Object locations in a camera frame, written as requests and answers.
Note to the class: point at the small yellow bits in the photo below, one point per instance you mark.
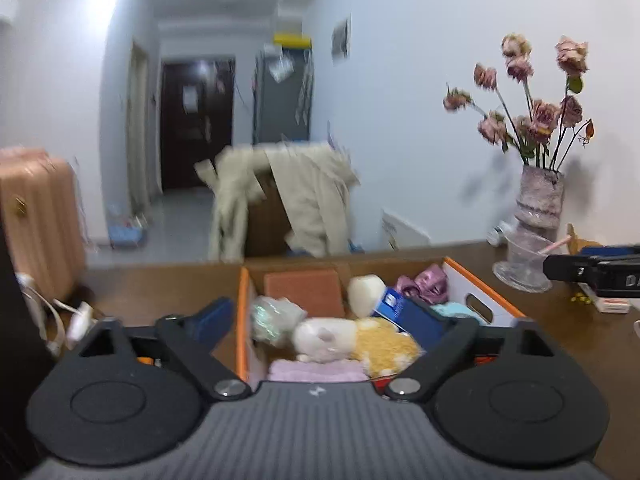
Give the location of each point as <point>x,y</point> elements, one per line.
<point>580,299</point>

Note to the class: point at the white flat carton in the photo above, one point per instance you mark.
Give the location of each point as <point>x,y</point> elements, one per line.
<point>405,232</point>

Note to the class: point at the grey refrigerator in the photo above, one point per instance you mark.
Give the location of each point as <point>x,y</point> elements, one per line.
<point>285,110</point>

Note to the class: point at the white green plastic bag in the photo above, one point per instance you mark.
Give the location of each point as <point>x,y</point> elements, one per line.
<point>272,317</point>

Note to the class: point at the orange sponge block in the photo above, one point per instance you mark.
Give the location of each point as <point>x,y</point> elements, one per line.
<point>305,290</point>

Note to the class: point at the small white red box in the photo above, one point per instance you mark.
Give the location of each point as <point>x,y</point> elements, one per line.
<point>607,305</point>

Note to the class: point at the framed wall picture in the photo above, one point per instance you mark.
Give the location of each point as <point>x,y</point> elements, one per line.
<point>341,40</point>

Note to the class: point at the pink towel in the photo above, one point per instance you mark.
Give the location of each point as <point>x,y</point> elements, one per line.
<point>315,371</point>

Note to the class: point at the dried pink rose bouquet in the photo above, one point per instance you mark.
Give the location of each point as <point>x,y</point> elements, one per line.
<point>542,115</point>

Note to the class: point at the mottled purple vase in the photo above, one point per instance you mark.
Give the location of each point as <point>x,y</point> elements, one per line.
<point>540,200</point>

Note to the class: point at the dark brown door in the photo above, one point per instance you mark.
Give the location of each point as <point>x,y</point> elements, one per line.
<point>197,130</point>

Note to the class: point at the dark object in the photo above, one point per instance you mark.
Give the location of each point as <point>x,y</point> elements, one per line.
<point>17,360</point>

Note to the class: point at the orange white cardboard box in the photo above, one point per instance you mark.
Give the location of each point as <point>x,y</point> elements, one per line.
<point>492,305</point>

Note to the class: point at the wooden chair with blue seat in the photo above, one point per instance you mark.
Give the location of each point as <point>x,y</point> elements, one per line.
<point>265,225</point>

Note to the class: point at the beige coat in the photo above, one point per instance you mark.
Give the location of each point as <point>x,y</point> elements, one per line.
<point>310,200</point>

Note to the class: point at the teal cloth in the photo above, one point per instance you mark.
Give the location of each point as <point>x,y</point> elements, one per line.
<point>457,310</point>

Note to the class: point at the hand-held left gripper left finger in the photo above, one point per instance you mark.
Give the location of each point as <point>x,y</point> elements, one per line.
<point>215,320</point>

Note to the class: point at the white and yellow plush toy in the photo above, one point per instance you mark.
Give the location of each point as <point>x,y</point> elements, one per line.
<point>385,350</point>

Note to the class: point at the blue basket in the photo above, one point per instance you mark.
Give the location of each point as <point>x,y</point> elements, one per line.
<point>125,234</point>

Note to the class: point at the white round sponge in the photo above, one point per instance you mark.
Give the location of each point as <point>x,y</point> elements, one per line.
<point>365,292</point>

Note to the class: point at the pink satin scrunchie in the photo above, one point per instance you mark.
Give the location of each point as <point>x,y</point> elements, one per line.
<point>430,280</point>

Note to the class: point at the blue tissue packet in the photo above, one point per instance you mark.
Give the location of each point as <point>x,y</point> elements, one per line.
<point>392,304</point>

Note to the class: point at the pink stick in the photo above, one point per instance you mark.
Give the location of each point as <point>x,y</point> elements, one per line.
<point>555,246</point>

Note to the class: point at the white interior door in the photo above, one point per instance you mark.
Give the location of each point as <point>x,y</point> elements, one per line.
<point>138,120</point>

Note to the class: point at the blue white bag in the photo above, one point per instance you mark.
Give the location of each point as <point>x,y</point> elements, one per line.
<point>357,248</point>

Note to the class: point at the crumpled white wrapper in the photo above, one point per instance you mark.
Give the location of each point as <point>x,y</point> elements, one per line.
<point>502,232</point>

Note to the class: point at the clear glass cup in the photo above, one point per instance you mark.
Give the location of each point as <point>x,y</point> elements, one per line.
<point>522,266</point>

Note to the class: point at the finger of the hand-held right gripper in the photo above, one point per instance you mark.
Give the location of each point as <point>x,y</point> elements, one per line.
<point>567,267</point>
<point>597,250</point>

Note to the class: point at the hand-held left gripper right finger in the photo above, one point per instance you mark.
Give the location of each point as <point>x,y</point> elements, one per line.
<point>425,325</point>

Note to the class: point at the pink ribbed suitcase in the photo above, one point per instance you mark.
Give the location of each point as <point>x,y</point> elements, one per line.
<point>40,210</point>

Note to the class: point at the yellow box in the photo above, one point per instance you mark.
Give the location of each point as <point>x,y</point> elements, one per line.
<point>292,40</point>

